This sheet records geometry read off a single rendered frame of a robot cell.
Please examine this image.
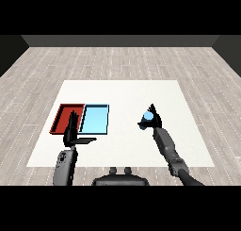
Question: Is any small blue can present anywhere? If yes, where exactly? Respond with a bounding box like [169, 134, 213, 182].
[141, 110, 155, 130]

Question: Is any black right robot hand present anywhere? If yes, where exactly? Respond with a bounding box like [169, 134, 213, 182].
[137, 103, 164, 131]

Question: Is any dark grey robot body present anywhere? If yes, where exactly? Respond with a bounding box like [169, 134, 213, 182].
[91, 166, 151, 187]

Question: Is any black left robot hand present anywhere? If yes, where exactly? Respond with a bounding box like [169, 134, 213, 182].
[62, 110, 98, 148]

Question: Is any red shallow open box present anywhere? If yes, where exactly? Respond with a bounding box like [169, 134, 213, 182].
[49, 103, 86, 136]

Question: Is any light blue shallow open box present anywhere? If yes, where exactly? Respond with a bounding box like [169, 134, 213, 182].
[78, 104, 110, 136]

